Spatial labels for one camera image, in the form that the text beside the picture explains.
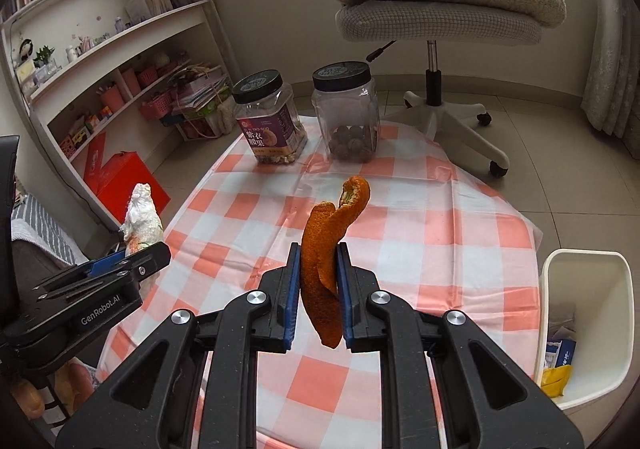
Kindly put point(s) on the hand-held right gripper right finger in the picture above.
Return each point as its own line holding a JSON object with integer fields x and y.
{"x": 345, "y": 301}

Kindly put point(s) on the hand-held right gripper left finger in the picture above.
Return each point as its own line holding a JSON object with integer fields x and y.
{"x": 292, "y": 301}

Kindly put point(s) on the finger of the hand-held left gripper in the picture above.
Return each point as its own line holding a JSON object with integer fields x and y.
{"x": 107, "y": 263}
{"x": 150, "y": 261}

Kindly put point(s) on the stained white tissue wad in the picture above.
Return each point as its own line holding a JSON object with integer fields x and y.
{"x": 142, "y": 214}

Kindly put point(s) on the orange peel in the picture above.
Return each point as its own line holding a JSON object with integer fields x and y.
{"x": 320, "y": 249}

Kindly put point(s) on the blue and white box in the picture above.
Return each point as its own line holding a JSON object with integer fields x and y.
{"x": 562, "y": 351}

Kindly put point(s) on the yellow snack wrapper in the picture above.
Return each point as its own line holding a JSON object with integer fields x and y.
{"x": 556, "y": 379}

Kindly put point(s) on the white plastic bin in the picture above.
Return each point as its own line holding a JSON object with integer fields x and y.
{"x": 585, "y": 279}

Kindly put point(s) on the grey sofa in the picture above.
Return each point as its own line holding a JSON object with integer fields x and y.
{"x": 45, "y": 234}

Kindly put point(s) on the red gift box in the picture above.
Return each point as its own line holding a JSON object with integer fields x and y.
{"x": 127, "y": 179}

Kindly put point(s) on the peach soft object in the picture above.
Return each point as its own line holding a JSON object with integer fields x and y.
{"x": 30, "y": 399}

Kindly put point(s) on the orange checked tablecloth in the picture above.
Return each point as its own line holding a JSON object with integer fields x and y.
{"x": 425, "y": 229}

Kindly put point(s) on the pink plastic basket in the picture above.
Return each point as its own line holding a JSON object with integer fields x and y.
{"x": 159, "y": 108}

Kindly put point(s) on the nut jar with purple label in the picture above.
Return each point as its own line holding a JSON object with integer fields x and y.
{"x": 272, "y": 129}

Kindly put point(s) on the clear jar with brown balls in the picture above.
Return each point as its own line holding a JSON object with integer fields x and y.
{"x": 347, "y": 119}

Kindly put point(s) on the stack of papers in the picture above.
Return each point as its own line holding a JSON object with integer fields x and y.
{"x": 200, "y": 84}

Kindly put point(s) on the white curved bookshelf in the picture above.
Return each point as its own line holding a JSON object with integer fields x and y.
{"x": 100, "y": 54}

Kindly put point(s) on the small potted plant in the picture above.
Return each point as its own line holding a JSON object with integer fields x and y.
{"x": 44, "y": 56}

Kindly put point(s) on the small figurine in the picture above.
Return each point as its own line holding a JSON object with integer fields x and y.
{"x": 25, "y": 53}

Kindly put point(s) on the grey swivel chair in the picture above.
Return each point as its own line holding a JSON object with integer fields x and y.
{"x": 440, "y": 24}

